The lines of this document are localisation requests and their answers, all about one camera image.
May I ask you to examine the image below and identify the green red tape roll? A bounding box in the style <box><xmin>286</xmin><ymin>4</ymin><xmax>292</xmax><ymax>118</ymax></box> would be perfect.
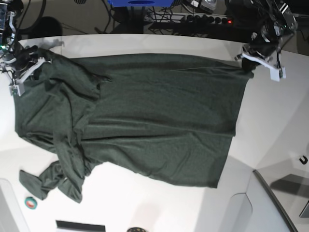
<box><xmin>25</xmin><ymin>197</ymin><xmax>38</xmax><ymax>210</ymax></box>

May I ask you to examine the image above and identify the grey power strip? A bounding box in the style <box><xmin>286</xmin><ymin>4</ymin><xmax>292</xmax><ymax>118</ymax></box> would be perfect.
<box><xmin>144</xmin><ymin>12</ymin><xmax>233</xmax><ymax>26</ymax></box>

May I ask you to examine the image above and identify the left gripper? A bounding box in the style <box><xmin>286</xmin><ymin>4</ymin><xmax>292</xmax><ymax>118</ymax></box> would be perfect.
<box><xmin>235</xmin><ymin>32</ymin><xmax>282</xmax><ymax>72</ymax></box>

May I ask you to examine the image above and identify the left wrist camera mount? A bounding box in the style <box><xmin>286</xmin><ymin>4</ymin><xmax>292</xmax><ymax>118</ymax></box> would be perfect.
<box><xmin>270</xmin><ymin>67</ymin><xmax>286</xmax><ymax>82</ymax></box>

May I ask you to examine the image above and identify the black U-shaped hook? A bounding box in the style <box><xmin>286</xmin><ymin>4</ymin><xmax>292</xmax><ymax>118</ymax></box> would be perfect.
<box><xmin>299</xmin><ymin>156</ymin><xmax>309</xmax><ymax>165</ymax></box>

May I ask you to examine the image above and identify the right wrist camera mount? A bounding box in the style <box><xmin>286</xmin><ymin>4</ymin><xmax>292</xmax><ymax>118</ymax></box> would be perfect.
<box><xmin>9</xmin><ymin>84</ymin><xmax>25</xmax><ymax>97</ymax></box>

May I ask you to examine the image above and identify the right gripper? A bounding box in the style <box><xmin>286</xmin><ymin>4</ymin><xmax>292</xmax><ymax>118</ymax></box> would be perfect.
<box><xmin>0</xmin><ymin>45</ymin><xmax>52</xmax><ymax>86</ymax></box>

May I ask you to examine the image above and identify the dark green t-shirt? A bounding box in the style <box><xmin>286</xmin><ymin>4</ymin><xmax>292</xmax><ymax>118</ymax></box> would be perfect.
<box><xmin>14</xmin><ymin>49</ymin><xmax>253</xmax><ymax>203</ymax></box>

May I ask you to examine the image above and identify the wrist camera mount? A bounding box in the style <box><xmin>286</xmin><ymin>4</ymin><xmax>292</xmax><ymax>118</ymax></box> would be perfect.
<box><xmin>270</xmin><ymin>67</ymin><xmax>286</xmax><ymax>82</ymax></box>
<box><xmin>9</xmin><ymin>84</ymin><xmax>25</xmax><ymax>97</ymax></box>

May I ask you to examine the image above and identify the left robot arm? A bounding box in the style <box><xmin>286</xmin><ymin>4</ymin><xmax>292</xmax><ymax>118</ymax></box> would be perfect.
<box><xmin>225</xmin><ymin>0</ymin><xmax>298</xmax><ymax>73</ymax></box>

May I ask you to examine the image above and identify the small black round object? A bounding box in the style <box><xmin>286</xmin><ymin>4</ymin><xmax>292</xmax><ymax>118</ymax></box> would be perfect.
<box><xmin>127</xmin><ymin>227</ymin><xmax>146</xmax><ymax>232</ymax></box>

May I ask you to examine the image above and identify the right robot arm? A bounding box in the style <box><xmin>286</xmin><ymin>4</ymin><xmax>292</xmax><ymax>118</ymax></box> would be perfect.
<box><xmin>0</xmin><ymin>0</ymin><xmax>51</xmax><ymax>90</ymax></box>

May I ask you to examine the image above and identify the blue plastic bin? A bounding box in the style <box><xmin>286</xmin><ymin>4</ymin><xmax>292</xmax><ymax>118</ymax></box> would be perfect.
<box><xmin>108</xmin><ymin>0</ymin><xmax>173</xmax><ymax>7</ymax></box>

